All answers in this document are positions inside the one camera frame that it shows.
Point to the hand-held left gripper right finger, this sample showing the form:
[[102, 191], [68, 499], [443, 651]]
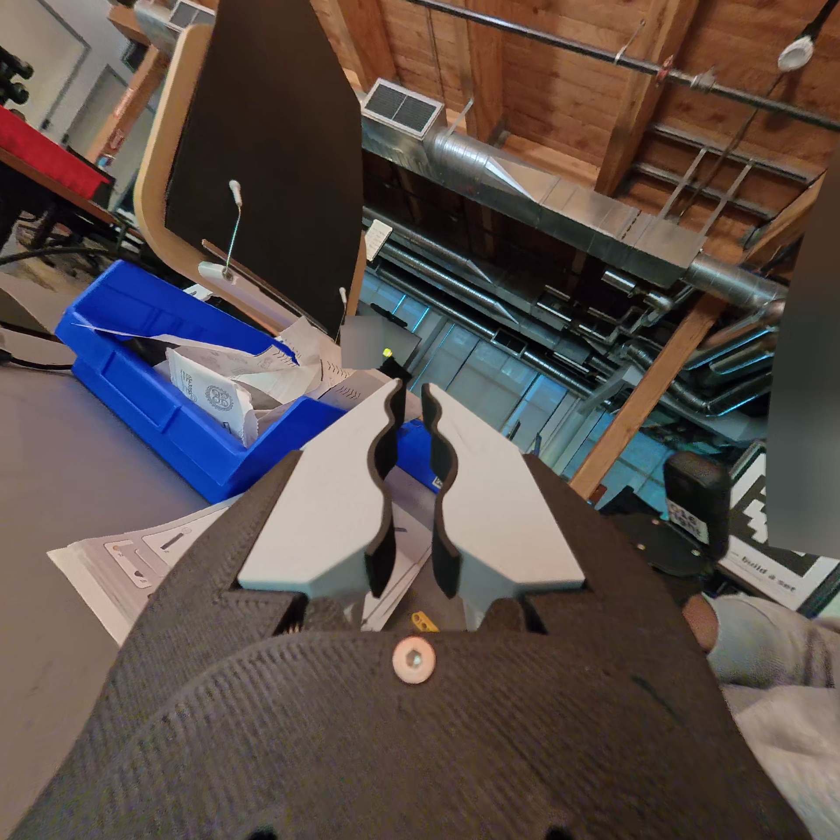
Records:
[[505, 518]]

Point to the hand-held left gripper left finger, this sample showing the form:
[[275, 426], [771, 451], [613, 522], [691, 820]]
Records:
[[315, 518]]

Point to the person's right forearm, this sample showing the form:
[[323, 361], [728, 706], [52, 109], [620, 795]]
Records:
[[768, 636]]

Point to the small yellow lego piece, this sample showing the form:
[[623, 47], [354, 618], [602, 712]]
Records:
[[423, 621]]

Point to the lego instruction booklet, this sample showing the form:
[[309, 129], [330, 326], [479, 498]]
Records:
[[98, 558]]

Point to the pile of torn paper bags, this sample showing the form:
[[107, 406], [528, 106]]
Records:
[[203, 387]]

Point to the blue plastic bin with papers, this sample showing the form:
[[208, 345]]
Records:
[[164, 420]]

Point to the black chair with yellow tag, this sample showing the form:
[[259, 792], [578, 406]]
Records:
[[403, 361]]

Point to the bundle of metal pipes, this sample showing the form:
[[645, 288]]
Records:
[[459, 275]]

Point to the person's grey sweatshirt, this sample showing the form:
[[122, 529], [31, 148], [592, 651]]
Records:
[[794, 761]]

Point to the white note paper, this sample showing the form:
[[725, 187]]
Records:
[[377, 239]]

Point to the wooden book stand black board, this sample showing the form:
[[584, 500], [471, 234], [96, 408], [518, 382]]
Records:
[[262, 164]]

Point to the black ceiling pipe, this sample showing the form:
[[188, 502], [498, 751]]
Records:
[[703, 80]]

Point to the white ceiling lamp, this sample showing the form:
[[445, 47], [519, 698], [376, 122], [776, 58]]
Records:
[[796, 54]]

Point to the red plastic bin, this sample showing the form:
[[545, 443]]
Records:
[[39, 151]]

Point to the black dumbbell rack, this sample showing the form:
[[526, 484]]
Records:
[[14, 75]]

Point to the silver metal air duct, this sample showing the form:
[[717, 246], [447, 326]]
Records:
[[590, 216]]

